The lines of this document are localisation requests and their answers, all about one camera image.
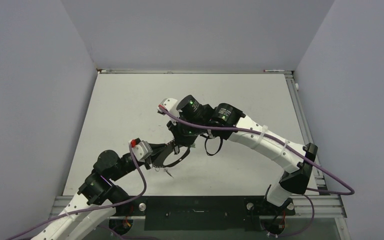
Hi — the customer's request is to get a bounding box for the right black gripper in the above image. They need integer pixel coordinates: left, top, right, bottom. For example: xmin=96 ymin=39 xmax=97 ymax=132
xmin=167 ymin=112 xmax=205 ymax=147

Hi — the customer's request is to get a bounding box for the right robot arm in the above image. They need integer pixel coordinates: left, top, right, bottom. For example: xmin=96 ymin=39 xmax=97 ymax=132
xmin=158 ymin=95 xmax=317 ymax=214

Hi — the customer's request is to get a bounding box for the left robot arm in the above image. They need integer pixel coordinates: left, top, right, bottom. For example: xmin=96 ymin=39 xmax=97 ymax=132
xmin=33 ymin=138 xmax=180 ymax=240

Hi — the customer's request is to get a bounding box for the red white marker pen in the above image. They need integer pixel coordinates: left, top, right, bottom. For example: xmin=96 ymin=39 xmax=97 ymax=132
xmin=263 ymin=69 xmax=285 ymax=73

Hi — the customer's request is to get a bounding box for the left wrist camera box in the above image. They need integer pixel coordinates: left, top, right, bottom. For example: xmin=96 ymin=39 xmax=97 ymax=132
xmin=130 ymin=138 xmax=153 ymax=163

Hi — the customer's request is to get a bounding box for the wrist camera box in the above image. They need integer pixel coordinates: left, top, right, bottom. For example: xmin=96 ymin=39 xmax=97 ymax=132
xmin=160 ymin=98 xmax=180 ymax=118
xmin=130 ymin=138 xmax=153 ymax=163

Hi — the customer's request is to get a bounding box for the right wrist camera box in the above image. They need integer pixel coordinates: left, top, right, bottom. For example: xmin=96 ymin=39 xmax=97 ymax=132
xmin=160 ymin=98 xmax=180 ymax=118

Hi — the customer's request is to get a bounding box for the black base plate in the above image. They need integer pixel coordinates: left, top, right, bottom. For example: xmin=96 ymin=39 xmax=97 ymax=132
xmin=108 ymin=195 xmax=296 ymax=235

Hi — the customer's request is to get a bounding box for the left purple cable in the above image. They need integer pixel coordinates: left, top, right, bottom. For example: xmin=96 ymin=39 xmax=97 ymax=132
xmin=6 ymin=142 xmax=160 ymax=240

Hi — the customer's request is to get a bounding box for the purple cable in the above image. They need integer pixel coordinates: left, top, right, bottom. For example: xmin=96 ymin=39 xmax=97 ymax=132
xmin=158 ymin=108 xmax=356 ymax=238
xmin=6 ymin=142 xmax=160 ymax=240

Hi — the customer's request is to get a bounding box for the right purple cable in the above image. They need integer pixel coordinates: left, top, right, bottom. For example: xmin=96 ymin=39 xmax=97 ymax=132
xmin=158 ymin=108 xmax=356 ymax=238

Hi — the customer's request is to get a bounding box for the aluminium frame rail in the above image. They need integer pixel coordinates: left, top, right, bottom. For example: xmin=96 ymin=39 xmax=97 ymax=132
xmin=284 ymin=70 xmax=347 ymax=219

